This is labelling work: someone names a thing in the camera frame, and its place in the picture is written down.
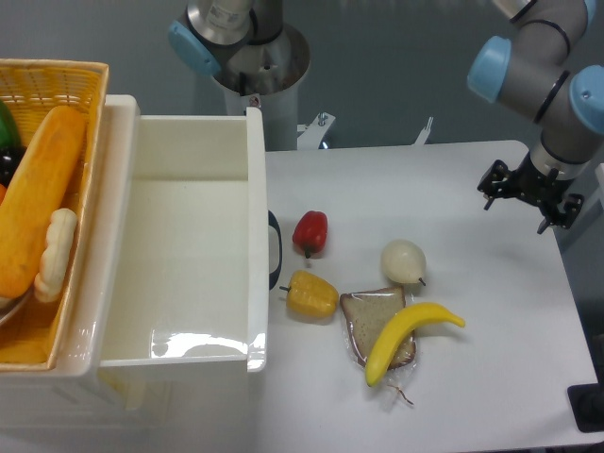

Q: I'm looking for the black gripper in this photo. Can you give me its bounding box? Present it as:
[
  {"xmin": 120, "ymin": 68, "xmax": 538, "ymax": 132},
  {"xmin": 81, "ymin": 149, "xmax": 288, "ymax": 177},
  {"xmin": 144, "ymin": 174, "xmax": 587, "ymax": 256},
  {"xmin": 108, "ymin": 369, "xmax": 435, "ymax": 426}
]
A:
[{"xmin": 477, "ymin": 154, "xmax": 584, "ymax": 234}]

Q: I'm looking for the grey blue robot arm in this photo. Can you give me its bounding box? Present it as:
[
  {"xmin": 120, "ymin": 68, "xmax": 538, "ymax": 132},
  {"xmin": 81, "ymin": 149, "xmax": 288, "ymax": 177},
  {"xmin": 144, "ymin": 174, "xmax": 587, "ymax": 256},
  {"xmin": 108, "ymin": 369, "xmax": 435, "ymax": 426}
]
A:
[{"xmin": 467, "ymin": 1, "xmax": 603, "ymax": 232}]

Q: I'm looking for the pale white pear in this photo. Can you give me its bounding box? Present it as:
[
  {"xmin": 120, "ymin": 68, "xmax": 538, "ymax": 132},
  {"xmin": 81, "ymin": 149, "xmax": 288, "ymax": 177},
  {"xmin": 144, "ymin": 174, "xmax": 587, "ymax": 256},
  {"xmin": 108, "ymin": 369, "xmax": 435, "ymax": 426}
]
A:
[{"xmin": 380, "ymin": 239, "xmax": 427, "ymax": 286}]

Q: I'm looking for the yellow banana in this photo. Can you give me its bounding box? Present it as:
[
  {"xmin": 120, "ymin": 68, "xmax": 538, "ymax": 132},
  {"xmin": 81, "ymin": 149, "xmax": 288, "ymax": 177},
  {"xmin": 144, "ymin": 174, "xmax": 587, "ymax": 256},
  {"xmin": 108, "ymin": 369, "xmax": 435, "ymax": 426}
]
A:
[{"xmin": 364, "ymin": 302, "xmax": 466, "ymax": 387}]

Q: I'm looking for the bagged bread slice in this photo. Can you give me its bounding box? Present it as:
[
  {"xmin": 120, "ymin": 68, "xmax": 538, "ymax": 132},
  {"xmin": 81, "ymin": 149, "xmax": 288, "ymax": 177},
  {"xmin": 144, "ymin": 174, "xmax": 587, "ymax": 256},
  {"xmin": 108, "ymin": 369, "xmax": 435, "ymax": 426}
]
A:
[{"xmin": 339, "ymin": 285, "xmax": 418, "ymax": 408}]

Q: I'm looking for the black object at edge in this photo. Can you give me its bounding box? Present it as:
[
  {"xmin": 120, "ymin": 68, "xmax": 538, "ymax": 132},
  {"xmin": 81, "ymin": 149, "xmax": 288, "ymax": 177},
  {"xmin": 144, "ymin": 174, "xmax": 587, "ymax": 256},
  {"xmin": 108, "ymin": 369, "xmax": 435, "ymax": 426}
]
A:
[{"xmin": 567, "ymin": 383, "xmax": 603, "ymax": 433}]

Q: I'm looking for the red bell pepper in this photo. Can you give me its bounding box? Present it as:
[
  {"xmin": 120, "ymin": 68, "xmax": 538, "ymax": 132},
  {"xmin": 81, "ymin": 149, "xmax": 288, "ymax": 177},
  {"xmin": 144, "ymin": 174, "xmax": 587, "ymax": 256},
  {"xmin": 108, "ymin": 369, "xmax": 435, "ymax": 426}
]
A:
[{"xmin": 292, "ymin": 210, "xmax": 328, "ymax": 258}]

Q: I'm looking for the yellow bell pepper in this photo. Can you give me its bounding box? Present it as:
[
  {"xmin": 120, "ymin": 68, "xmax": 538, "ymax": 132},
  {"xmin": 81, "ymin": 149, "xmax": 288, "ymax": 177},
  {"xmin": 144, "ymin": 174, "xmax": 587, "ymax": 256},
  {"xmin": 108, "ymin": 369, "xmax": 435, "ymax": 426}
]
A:
[{"xmin": 278, "ymin": 270, "xmax": 340, "ymax": 319}]

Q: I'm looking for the white open drawer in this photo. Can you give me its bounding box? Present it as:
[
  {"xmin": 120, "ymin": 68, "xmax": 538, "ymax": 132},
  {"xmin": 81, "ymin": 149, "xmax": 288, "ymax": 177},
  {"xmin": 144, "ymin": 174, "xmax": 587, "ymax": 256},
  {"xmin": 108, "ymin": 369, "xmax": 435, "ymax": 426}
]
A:
[{"xmin": 70, "ymin": 94, "xmax": 269, "ymax": 379}]

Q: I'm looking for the white drawer cabinet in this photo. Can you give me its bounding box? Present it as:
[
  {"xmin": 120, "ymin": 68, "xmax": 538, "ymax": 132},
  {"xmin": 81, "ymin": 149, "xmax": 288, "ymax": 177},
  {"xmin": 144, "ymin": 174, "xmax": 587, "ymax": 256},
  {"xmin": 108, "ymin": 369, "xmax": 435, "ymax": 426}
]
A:
[{"xmin": 1, "ymin": 361, "xmax": 251, "ymax": 452}]

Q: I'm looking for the white small squash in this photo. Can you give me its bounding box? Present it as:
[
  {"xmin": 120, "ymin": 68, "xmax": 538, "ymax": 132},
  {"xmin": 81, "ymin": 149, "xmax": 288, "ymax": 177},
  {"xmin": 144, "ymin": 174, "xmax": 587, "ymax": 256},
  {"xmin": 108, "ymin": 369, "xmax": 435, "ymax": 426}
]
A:
[{"xmin": 34, "ymin": 208, "xmax": 77, "ymax": 303}]

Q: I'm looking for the orange baguette loaf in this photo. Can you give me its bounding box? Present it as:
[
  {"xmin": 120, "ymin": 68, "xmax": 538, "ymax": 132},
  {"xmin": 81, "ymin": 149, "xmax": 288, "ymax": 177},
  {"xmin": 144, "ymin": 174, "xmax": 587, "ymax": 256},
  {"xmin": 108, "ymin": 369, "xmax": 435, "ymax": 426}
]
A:
[{"xmin": 1, "ymin": 106, "xmax": 87, "ymax": 300}]

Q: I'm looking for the yellow wicker basket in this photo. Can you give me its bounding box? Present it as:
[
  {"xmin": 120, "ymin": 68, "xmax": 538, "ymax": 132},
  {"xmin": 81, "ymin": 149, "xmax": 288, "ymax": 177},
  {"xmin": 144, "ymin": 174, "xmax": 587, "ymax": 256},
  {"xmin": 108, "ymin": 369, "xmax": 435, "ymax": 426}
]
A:
[{"xmin": 1, "ymin": 59, "xmax": 109, "ymax": 373}]

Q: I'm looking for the dark purple fruit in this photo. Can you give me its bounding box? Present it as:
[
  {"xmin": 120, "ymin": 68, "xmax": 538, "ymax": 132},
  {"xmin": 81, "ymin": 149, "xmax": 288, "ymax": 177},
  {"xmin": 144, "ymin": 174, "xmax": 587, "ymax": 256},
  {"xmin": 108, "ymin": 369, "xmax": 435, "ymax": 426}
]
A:
[{"xmin": 0, "ymin": 145, "xmax": 26, "ymax": 188}]

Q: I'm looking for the green bell pepper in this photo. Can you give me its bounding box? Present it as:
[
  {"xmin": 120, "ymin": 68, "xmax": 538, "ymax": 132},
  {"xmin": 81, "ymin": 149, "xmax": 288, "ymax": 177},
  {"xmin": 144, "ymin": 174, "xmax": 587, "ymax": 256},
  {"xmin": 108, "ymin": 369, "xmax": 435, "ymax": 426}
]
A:
[{"xmin": 0, "ymin": 101, "xmax": 22, "ymax": 148}]

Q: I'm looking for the white table clamp bracket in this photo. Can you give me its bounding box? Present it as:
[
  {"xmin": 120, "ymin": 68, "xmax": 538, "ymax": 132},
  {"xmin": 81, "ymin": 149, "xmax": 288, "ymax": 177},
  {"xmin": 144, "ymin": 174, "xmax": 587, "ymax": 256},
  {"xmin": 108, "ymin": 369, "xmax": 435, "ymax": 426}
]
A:
[{"xmin": 296, "ymin": 111, "xmax": 336, "ymax": 151}]

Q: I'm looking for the dark blue drawer handle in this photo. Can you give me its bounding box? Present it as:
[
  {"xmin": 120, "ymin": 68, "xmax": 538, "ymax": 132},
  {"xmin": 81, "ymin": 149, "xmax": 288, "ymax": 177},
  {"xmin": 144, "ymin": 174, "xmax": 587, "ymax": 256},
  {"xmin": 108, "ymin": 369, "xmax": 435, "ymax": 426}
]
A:
[{"xmin": 268, "ymin": 210, "xmax": 283, "ymax": 290}]

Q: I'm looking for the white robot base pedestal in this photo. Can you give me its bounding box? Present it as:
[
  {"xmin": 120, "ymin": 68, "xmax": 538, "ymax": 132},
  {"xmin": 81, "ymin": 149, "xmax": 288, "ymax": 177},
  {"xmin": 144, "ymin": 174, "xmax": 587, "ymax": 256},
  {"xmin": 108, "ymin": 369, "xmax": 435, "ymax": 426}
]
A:
[{"xmin": 168, "ymin": 0, "xmax": 310, "ymax": 151}]

